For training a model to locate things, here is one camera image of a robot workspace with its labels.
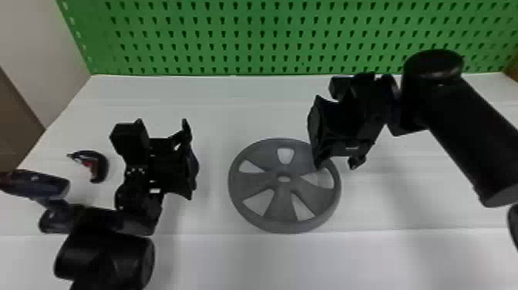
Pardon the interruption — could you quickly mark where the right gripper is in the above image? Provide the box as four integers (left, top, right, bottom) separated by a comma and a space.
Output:
338, 96, 390, 171

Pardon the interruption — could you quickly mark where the grey wheel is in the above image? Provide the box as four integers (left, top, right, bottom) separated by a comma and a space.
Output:
227, 137, 342, 234

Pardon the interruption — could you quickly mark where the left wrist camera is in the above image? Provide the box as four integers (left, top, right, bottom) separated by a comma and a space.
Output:
109, 118, 153, 168

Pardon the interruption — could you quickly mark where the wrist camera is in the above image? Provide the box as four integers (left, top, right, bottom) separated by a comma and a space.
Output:
306, 94, 346, 168
109, 118, 153, 168

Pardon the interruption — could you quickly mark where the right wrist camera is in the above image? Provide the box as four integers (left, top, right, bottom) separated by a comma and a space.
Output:
306, 94, 346, 168

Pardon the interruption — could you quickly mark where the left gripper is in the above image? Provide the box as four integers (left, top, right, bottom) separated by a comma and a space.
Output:
147, 118, 200, 202

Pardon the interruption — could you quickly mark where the black cable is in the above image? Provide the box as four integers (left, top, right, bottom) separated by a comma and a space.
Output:
507, 203, 518, 251

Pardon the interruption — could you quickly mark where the drill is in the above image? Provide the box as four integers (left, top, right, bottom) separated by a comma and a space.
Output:
0, 149, 110, 237

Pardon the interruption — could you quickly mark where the white panel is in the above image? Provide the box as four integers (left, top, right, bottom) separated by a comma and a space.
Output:
0, 0, 93, 173

